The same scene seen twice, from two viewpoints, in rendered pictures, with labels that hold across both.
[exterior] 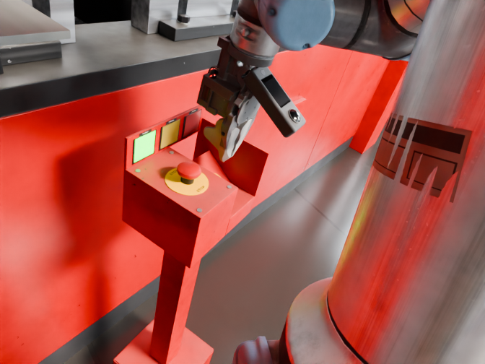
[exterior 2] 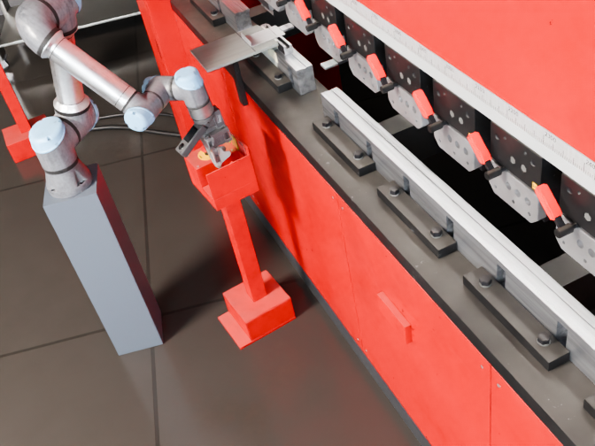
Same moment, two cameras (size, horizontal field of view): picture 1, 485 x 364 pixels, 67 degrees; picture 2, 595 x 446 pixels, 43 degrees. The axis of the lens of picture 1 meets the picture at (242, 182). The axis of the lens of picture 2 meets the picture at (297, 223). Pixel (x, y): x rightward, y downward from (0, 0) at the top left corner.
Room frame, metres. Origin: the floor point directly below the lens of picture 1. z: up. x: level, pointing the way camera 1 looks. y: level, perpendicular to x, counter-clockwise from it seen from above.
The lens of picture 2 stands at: (2.10, -1.24, 2.18)
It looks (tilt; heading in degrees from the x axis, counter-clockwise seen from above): 41 degrees down; 134
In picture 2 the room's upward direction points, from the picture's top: 13 degrees counter-clockwise
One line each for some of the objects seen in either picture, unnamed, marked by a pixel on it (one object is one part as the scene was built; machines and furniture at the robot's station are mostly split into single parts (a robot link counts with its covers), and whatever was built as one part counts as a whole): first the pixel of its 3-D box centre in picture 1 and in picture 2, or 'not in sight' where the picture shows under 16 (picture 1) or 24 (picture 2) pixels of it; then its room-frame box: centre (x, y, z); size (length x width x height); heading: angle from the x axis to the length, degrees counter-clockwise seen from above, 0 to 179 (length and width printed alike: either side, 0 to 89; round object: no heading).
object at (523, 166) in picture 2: not in sight; (530, 165); (1.67, -0.13, 1.26); 0.15 x 0.09 x 0.17; 151
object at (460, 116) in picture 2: not in sight; (469, 119); (1.49, -0.04, 1.26); 0.15 x 0.09 x 0.17; 151
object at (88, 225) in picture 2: not in sight; (108, 265); (0.13, -0.23, 0.39); 0.18 x 0.18 x 0.78; 47
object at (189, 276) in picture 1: (175, 297); (242, 243); (0.52, 0.08, 0.39); 0.06 x 0.06 x 0.54; 67
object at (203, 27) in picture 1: (211, 26); (342, 144); (0.97, 0.19, 0.89); 0.30 x 0.05 x 0.03; 151
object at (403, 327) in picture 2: (291, 110); (394, 317); (1.29, -0.10, 0.58); 0.15 x 0.02 x 0.07; 151
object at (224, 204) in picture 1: (197, 180); (219, 165); (0.52, 0.08, 0.75); 0.20 x 0.16 x 0.18; 157
